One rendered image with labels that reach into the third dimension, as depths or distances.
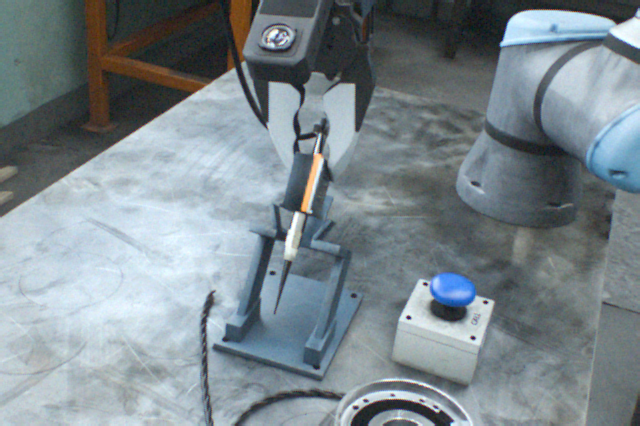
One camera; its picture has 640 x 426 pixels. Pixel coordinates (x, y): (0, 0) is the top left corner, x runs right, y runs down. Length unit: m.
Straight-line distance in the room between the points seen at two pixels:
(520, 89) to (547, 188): 0.12
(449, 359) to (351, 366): 0.08
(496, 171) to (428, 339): 0.32
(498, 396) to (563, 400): 0.06
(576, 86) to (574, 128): 0.04
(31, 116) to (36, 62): 0.18
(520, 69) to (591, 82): 0.11
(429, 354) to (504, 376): 0.07
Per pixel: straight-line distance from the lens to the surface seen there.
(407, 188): 1.00
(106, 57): 2.85
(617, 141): 0.80
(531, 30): 0.91
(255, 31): 0.57
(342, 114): 0.64
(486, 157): 0.98
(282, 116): 0.66
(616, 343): 2.26
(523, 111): 0.93
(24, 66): 2.78
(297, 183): 0.66
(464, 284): 0.71
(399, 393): 0.65
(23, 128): 2.84
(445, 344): 0.70
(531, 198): 0.96
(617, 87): 0.82
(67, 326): 0.75
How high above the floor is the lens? 1.26
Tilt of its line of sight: 30 degrees down
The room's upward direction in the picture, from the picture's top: 7 degrees clockwise
